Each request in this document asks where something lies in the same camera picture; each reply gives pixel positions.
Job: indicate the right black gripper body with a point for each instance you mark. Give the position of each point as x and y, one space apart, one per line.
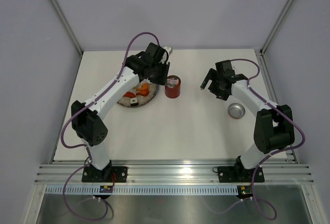
215 88

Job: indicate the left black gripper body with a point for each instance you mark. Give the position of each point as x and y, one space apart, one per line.
159 73

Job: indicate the red cylindrical tin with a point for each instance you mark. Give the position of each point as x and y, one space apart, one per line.
173 92

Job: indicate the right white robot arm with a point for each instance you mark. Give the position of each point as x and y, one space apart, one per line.
273 130

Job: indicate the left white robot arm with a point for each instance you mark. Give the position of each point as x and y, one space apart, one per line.
87 117

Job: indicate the silver tin lid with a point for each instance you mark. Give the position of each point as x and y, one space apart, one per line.
236 110

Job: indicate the red sausage toy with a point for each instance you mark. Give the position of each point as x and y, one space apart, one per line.
129 95

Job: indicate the sushi roll piece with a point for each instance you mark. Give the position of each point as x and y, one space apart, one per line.
134 102

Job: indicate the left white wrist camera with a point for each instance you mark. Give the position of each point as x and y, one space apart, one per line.
168 49

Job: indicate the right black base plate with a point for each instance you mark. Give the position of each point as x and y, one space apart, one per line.
228 174

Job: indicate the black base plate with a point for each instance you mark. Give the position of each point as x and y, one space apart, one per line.
228 174
117 174

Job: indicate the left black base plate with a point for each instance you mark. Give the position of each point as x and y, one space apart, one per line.
117 174

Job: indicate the left aluminium frame post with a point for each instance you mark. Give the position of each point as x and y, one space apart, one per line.
64 22

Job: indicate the aluminium frame post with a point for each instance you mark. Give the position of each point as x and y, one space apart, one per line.
277 25
64 22

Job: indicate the right aluminium frame post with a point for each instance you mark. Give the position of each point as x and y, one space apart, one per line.
277 25

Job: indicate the aluminium mounting rail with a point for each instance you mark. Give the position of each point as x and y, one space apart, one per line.
177 172

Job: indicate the white slotted cable duct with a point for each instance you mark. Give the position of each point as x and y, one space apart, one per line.
162 190

